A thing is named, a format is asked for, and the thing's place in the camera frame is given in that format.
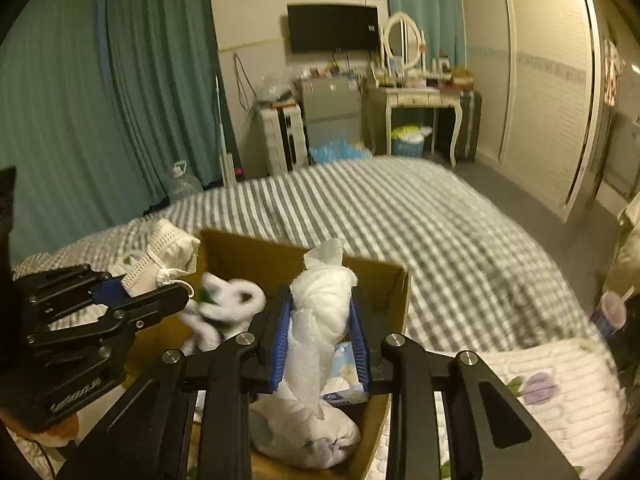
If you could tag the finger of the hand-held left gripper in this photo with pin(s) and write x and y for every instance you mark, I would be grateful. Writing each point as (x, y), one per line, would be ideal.
(107, 291)
(150, 306)

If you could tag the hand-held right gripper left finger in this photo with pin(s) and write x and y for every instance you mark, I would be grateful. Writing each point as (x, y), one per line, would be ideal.
(281, 345)

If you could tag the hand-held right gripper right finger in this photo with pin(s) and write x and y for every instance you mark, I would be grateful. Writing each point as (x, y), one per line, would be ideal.
(359, 347)

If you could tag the white gauze cloth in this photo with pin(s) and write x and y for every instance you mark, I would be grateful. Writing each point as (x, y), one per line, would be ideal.
(320, 305)

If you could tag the white face mask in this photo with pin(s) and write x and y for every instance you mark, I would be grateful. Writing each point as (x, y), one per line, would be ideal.
(167, 250)

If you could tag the cardboard box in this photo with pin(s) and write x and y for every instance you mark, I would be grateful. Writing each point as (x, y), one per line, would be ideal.
(385, 290)

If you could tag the white green sock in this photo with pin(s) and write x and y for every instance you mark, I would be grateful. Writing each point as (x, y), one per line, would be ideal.
(227, 305)

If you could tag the tissue pack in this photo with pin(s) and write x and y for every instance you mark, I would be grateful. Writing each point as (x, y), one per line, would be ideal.
(345, 375)

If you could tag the white cloth bundle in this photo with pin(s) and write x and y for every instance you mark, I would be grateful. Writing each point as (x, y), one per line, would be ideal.
(300, 435)

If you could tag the large clear water bottle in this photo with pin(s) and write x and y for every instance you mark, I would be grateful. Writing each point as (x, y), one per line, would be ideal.
(182, 182)

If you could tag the grey striped bed blanket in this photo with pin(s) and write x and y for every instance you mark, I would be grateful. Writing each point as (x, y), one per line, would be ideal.
(400, 220)

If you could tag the wide teal curtain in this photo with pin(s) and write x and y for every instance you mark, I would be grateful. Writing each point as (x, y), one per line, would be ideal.
(100, 100)

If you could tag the blue plastic bag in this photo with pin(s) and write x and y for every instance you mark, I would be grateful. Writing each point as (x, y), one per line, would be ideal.
(335, 151)

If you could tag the white pole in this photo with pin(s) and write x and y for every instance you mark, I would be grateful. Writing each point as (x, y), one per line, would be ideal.
(220, 120)

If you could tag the blue laundry basket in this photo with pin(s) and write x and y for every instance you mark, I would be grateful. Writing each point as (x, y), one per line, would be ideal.
(407, 146)

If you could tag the white drawer unit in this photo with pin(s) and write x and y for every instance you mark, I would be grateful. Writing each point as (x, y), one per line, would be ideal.
(275, 135)

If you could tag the grey mini fridge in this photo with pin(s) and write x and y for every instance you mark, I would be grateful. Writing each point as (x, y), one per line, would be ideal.
(330, 110)

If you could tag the dark suitcase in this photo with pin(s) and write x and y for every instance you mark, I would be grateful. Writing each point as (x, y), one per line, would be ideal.
(467, 125)

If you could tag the clear plastic bag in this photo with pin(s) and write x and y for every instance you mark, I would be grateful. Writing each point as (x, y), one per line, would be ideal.
(275, 85)

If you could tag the drink cup with straw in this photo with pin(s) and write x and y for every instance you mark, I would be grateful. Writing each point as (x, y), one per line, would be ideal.
(611, 312)

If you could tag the white dressing table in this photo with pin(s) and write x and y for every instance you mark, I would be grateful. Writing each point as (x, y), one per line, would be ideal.
(410, 97)

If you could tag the beige cloth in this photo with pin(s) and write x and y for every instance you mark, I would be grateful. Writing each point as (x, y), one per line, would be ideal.
(627, 245)

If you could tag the white oval vanity mirror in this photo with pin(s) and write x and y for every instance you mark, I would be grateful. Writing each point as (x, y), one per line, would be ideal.
(402, 40)

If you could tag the white sliding wardrobe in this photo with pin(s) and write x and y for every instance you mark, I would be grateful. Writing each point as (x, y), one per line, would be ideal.
(540, 85)

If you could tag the black wall television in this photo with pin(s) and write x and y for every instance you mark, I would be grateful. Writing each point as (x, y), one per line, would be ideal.
(332, 27)

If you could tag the red white wall hanging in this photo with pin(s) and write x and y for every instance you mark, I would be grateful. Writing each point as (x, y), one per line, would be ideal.
(611, 70)

